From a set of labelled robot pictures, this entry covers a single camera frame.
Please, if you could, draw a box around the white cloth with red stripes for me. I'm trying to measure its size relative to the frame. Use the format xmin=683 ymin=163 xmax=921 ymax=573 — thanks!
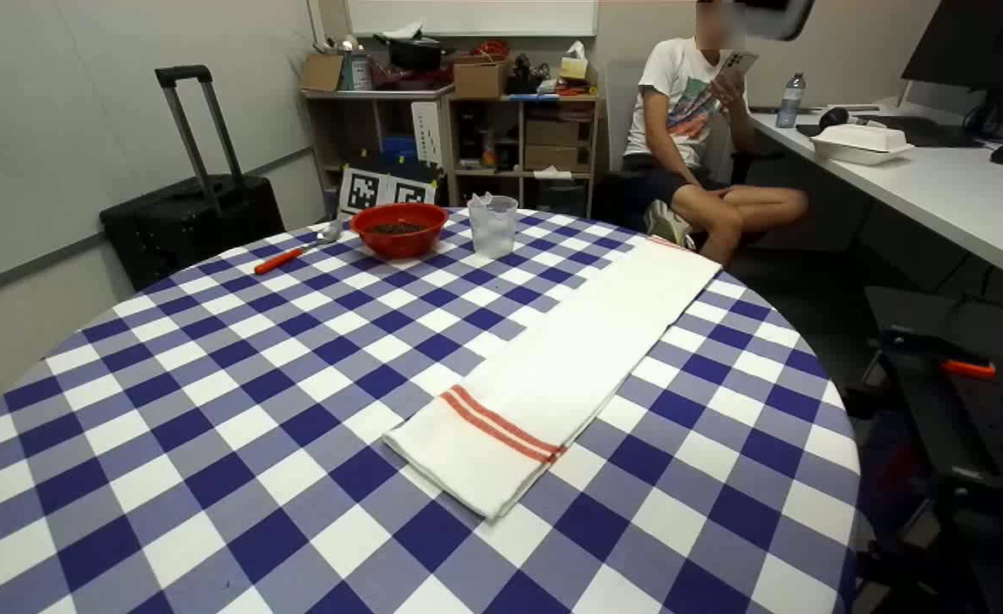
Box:
xmin=383 ymin=236 xmax=727 ymax=524

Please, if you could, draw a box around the clear plastic measuring cup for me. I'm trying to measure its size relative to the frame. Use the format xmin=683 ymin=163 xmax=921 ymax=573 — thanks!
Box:
xmin=463 ymin=192 xmax=523 ymax=261

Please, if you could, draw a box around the red plastic bowl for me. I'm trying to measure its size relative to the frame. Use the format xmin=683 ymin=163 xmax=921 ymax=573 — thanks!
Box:
xmin=349 ymin=200 xmax=449 ymax=261

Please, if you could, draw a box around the fiducial marker board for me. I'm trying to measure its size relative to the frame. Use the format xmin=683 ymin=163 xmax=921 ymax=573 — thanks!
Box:
xmin=333 ymin=163 xmax=441 ymax=221

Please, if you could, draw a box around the flat cardboard box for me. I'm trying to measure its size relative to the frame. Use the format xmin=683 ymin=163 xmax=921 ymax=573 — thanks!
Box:
xmin=523 ymin=115 xmax=595 ymax=173

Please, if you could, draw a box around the wooden shelf unit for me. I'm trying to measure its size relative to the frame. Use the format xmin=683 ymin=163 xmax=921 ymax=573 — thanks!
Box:
xmin=297 ymin=83 xmax=607 ymax=221

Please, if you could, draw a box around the brown cardboard box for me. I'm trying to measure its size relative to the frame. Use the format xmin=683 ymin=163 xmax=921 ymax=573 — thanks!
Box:
xmin=449 ymin=54 xmax=511 ymax=102

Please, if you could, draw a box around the seated person in white t-shirt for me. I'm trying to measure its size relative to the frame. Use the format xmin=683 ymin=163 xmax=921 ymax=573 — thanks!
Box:
xmin=618 ymin=0 xmax=810 ymax=266

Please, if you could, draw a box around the black pot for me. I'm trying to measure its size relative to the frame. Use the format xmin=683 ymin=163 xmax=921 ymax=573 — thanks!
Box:
xmin=383 ymin=29 xmax=448 ymax=75

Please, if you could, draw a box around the small open cardboard box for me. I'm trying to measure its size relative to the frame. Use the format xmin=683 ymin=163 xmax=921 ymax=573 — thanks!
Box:
xmin=297 ymin=51 xmax=349 ymax=95

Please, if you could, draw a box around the blue white checkered tablecloth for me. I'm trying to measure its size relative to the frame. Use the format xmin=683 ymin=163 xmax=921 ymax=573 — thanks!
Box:
xmin=0 ymin=203 xmax=866 ymax=614

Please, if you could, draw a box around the black wheeled suitcase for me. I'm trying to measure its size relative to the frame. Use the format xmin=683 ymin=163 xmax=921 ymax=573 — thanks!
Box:
xmin=95 ymin=61 xmax=291 ymax=294

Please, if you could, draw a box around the clear water bottle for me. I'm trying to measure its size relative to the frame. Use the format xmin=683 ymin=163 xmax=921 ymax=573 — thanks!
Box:
xmin=775 ymin=67 xmax=808 ymax=133

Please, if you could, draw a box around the white foam food container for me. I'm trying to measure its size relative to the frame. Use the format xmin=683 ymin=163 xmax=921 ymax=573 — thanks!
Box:
xmin=808 ymin=118 xmax=915 ymax=171

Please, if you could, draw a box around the black keyboard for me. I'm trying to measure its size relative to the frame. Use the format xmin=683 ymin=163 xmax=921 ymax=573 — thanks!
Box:
xmin=863 ymin=112 xmax=989 ymax=151

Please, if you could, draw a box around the white desk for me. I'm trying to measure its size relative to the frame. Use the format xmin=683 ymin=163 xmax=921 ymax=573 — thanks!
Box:
xmin=747 ymin=107 xmax=1003 ymax=298

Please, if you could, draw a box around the black cart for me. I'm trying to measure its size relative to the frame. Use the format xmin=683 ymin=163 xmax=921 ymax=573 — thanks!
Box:
xmin=863 ymin=284 xmax=1003 ymax=614

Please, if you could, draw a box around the black computer monitor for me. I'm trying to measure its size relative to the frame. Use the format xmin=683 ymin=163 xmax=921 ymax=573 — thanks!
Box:
xmin=901 ymin=0 xmax=1003 ymax=95

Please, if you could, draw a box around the wall whiteboard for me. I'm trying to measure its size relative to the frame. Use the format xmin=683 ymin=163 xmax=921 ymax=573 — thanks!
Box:
xmin=345 ymin=0 xmax=599 ymax=40

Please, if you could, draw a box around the orange handled tool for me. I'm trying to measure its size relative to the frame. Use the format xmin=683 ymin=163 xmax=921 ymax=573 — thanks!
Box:
xmin=937 ymin=355 xmax=998 ymax=382

